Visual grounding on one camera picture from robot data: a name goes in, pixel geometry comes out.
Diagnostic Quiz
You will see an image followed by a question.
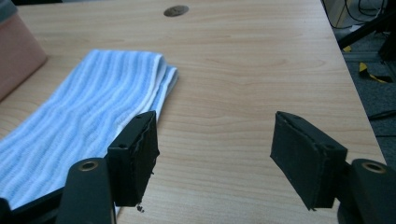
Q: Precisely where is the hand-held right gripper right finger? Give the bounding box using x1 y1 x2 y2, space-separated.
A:
269 110 348 211

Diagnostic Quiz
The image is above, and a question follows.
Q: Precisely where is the blue white striped towel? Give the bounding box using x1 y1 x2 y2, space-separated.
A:
0 49 179 210

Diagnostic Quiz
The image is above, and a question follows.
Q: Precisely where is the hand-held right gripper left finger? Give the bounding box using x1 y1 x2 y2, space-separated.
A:
106 110 161 208

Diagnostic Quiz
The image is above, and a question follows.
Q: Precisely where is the black stand leg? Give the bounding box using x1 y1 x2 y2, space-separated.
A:
337 12 396 50

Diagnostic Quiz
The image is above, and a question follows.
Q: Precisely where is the black cable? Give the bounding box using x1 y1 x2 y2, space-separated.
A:
367 109 396 121

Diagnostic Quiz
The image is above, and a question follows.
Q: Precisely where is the yellow black floor tape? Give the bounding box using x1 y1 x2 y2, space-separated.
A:
358 62 394 84

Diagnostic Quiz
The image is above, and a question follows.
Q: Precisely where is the round grey cable grommet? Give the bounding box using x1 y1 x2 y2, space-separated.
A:
163 5 190 18

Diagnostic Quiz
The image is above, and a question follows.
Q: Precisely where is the pink box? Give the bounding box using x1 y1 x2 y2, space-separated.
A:
0 12 49 102

